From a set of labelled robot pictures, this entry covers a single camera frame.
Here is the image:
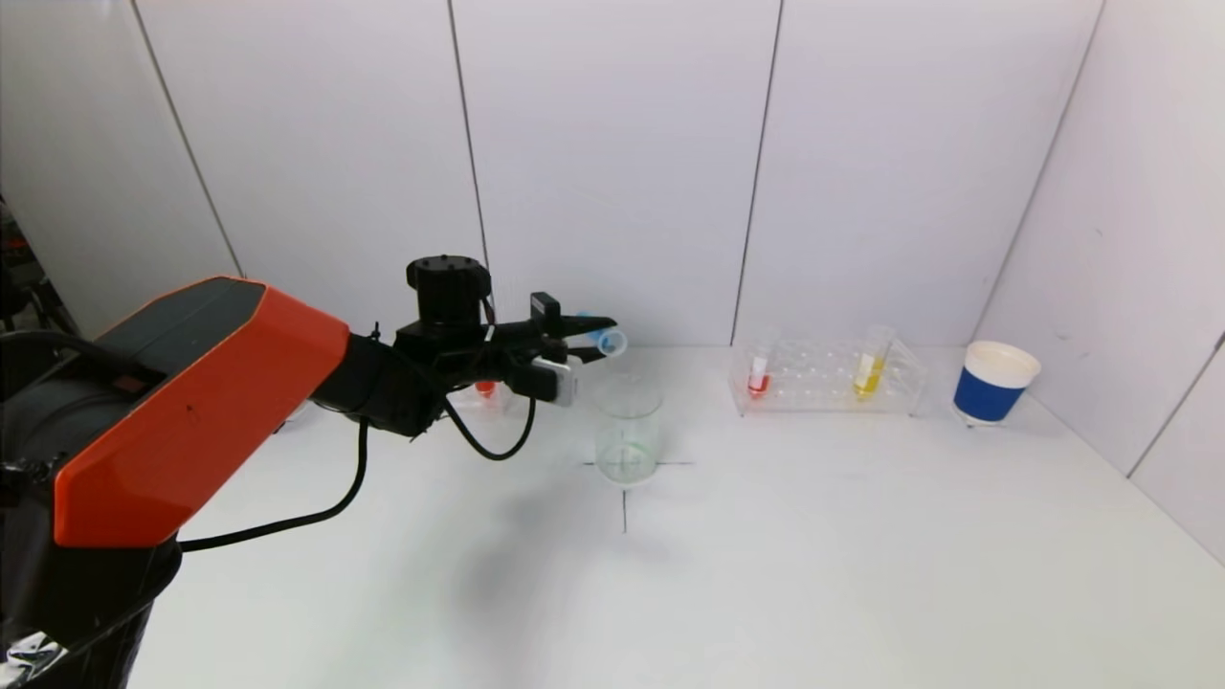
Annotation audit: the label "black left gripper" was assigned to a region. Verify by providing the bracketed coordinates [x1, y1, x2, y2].
[487, 292, 618, 373]

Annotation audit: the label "test tube with blue pigment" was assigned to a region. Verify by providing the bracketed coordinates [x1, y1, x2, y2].
[574, 314, 629, 360]

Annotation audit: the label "clear acrylic test tube rack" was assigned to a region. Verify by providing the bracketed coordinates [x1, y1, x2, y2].
[729, 337, 927, 418]
[450, 375, 511, 414]

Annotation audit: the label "clear glass beaker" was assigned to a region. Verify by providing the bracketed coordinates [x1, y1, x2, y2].
[591, 375, 664, 485]

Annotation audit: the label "test tube with yellow pigment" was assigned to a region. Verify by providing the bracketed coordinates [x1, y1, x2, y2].
[851, 325, 895, 402]

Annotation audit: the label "white paper cup blue sleeve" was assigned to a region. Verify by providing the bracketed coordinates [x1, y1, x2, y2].
[952, 342, 1041, 428]

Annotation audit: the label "black metal stand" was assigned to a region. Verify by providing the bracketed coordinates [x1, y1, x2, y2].
[0, 196, 68, 336]

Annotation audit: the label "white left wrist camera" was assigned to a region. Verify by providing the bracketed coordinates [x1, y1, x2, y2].
[529, 292, 582, 408]

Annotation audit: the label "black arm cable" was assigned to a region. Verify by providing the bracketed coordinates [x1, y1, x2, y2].
[177, 392, 537, 554]

